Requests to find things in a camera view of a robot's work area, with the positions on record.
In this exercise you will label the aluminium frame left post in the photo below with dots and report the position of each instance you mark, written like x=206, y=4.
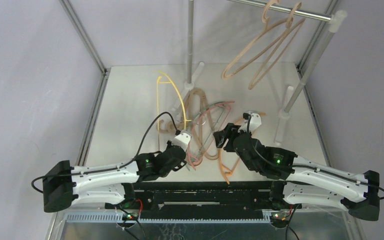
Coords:
x=83, y=34

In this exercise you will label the aluminium frame right post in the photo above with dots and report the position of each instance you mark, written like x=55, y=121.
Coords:
x=316, y=37

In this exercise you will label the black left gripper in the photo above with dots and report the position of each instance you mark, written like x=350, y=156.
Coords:
x=169, y=144

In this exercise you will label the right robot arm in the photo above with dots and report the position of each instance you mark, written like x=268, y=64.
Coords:
x=298, y=180

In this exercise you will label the yellow wire hanger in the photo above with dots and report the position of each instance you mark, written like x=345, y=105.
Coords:
x=163, y=78

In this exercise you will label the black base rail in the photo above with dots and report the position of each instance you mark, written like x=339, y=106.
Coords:
x=216, y=200

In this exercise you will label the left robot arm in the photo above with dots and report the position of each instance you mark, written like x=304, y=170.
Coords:
x=65, y=185

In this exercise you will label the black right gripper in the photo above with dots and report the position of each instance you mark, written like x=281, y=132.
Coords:
x=229, y=139

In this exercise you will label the aluminium frame post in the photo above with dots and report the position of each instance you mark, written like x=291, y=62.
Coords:
x=316, y=37
x=83, y=34

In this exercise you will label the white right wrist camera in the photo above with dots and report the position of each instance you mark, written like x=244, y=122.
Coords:
x=253, y=121

